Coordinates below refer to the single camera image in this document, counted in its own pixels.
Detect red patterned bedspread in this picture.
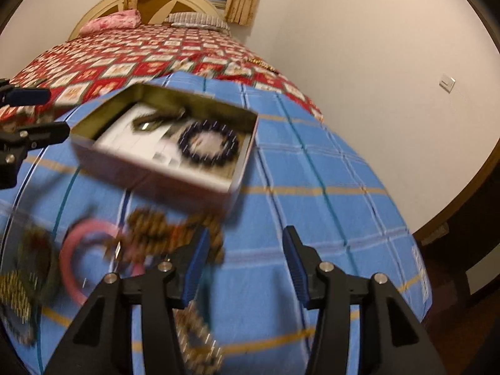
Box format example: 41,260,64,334
1,25,323,130

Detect white wall switch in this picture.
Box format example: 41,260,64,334
439,75,456,93

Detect brown door frame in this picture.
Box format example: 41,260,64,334
413,142,500,242

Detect gold bead chain bracelet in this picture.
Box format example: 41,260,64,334
0,271,33,325

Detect brown strap wristwatch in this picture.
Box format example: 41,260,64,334
132,108,187,132

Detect cream wooden headboard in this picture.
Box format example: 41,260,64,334
68,0,223,41

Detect pink bangle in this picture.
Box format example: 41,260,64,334
58,218,126,307

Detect striped pillow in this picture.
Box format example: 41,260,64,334
163,12,230,33

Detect pink metal tin box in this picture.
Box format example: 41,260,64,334
70,84,258,215

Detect gold beads on bed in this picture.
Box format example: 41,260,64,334
246,57,279,74

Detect brown wooden bead necklace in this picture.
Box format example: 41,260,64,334
102,207,227,266

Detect blue plaid cushion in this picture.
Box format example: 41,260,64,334
1,72,432,374

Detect pink floral pillow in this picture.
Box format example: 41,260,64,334
78,9,142,37

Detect purple bead bracelet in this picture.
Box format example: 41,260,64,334
177,119,240,167

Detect white pearl necklace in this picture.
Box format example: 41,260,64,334
173,299,225,375

